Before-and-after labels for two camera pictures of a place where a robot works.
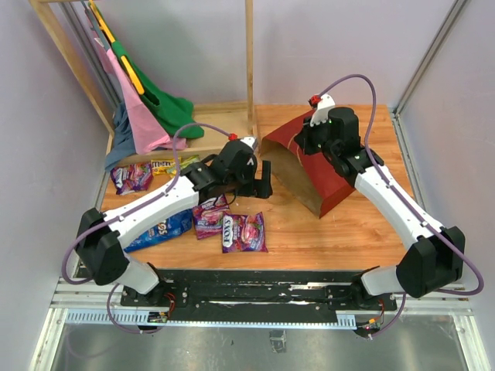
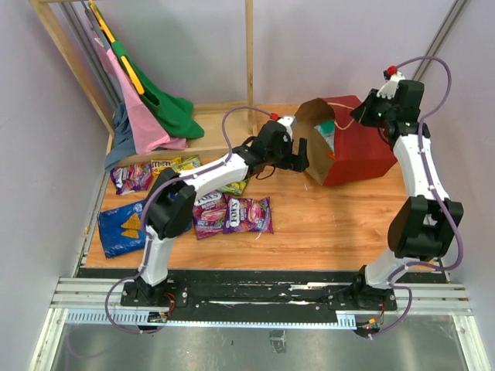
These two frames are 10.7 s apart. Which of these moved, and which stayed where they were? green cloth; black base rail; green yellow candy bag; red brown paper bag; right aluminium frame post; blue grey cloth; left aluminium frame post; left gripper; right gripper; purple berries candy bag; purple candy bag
Moved: red brown paper bag; left gripper; right gripper
Stayed: right aluminium frame post; green cloth; blue grey cloth; green yellow candy bag; purple berries candy bag; purple candy bag; black base rail; left aluminium frame post
